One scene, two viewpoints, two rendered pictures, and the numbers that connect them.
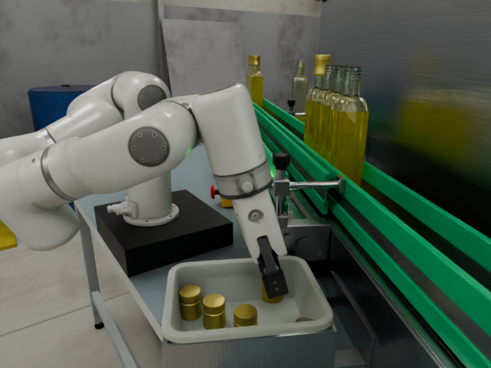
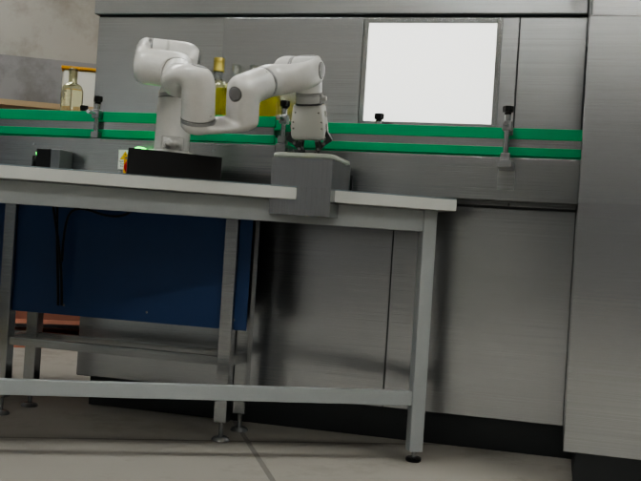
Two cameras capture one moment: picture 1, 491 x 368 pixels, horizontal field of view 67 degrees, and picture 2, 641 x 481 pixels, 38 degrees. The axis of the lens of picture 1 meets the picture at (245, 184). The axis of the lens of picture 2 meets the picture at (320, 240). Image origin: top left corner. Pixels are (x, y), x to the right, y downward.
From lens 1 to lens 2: 256 cm
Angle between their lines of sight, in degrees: 70
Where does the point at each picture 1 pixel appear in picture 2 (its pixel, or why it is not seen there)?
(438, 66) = not seen: hidden behind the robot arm
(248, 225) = (323, 117)
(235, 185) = (320, 98)
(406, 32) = (268, 53)
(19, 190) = (266, 85)
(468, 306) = (395, 131)
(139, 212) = (183, 146)
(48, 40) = not seen: outside the picture
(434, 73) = not seen: hidden behind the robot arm
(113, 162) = (314, 73)
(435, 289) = (378, 136)
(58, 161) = (278, 73)
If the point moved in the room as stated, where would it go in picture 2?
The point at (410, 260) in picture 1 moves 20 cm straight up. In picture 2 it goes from (362, 134) to (367, 66)
